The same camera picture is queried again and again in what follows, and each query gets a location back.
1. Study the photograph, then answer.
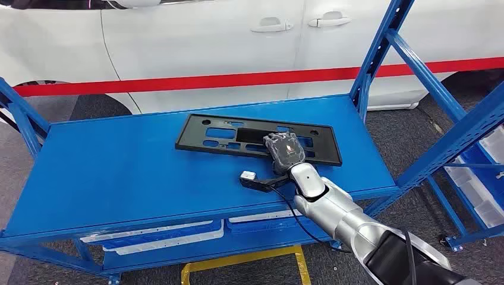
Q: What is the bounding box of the blue steel shelf rack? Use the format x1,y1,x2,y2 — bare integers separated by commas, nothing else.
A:
0,0,504,285

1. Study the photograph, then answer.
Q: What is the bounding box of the red barrier belt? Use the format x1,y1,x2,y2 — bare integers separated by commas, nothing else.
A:
14,56,504,97

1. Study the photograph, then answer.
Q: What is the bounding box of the white car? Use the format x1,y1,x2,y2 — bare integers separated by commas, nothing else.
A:
0,0,504,116

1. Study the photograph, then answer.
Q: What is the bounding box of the thin black camera cable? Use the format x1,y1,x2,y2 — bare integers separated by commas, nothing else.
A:
269,186,352,255

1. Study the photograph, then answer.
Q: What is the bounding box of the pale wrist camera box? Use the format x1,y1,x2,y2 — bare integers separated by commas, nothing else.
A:
239,170,290,194

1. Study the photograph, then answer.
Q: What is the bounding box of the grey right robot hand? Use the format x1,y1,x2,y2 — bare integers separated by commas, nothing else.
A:
263,132,306,176

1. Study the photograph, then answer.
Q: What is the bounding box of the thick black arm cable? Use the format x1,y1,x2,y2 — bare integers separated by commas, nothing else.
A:
399,227,418,285

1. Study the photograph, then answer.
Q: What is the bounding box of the black plastic plate bracket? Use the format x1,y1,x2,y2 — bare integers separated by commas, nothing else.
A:
175,114,344,167

